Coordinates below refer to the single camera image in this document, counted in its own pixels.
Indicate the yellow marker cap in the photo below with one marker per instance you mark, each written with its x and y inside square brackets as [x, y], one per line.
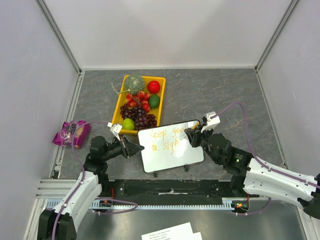
[195, 125]

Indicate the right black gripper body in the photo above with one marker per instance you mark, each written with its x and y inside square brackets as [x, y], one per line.
[198, 136]

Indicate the red strawberries bunch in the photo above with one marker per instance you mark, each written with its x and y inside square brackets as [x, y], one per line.
[141, 99]

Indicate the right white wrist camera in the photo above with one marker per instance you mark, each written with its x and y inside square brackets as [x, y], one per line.
[210, 121]

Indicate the dark red grapes bunch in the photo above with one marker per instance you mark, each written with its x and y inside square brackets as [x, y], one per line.
[141, 118]

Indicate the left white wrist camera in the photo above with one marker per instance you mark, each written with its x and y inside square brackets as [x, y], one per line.
[115, 129]

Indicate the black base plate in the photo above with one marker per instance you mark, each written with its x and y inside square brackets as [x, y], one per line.
[169, 192]

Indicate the green netted melon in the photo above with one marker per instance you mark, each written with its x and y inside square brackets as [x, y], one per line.
[134, 83]

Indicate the green mango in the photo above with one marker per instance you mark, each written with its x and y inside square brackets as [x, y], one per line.
[154, 101]

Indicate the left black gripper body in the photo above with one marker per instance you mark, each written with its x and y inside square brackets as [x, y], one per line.
[117, 147]

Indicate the red apple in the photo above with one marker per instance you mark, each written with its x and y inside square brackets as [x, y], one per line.
[153, 87]

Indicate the white slotted cable duct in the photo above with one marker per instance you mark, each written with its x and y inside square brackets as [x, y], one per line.
[107, 204]

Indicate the white paper sheets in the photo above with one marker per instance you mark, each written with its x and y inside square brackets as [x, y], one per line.
[178, 232]

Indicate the purple snack bag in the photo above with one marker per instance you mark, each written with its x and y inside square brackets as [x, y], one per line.
[73, 131]

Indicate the green pear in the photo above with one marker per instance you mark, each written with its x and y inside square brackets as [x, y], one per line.
[128, 124]

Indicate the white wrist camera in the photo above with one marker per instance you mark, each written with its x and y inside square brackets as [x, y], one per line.
[210, 121]
[115, 129]

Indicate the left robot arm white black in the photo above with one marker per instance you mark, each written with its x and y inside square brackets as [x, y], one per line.
[63, 221]

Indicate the small whiteboard black frame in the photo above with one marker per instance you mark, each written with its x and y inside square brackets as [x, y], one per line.
[167, 147]

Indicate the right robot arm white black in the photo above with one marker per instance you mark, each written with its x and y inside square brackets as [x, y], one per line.
[254, 176]

